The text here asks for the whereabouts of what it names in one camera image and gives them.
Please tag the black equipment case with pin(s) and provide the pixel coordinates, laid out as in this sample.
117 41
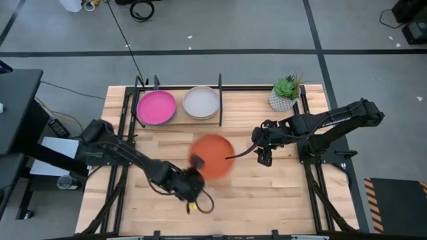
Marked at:
413 20

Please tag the white container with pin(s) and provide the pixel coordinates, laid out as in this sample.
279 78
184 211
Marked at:
70 4

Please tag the potted green succulent plant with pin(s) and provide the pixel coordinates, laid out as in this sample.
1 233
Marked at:
285 91

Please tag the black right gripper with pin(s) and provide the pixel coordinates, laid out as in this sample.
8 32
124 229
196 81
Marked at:
267 135

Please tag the orange plate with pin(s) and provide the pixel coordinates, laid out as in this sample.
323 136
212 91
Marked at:
215 155

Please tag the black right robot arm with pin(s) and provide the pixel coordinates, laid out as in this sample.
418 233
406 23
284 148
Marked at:
333 123

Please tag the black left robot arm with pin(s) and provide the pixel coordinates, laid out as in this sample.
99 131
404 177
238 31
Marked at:
133 156

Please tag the clear cup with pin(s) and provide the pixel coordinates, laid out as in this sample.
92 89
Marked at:
66 182

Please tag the black desk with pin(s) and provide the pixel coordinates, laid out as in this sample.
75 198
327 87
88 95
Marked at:
16 106

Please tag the white box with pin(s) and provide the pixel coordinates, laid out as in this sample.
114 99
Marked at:
60 146

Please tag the black aluminium table frame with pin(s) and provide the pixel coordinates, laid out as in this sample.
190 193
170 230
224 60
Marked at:
247 87

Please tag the black power adapter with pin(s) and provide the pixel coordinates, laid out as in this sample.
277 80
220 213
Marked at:
58 128

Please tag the grey plate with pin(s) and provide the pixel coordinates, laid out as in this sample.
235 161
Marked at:
201 101

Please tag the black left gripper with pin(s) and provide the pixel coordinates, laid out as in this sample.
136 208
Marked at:
193 183

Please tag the magenta plate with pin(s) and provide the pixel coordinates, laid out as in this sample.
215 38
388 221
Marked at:
156 107

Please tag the dark device with purple edge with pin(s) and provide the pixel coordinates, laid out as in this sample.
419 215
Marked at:
4 67

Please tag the black mat with hazard stripes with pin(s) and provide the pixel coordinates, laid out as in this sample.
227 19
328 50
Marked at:
400 203

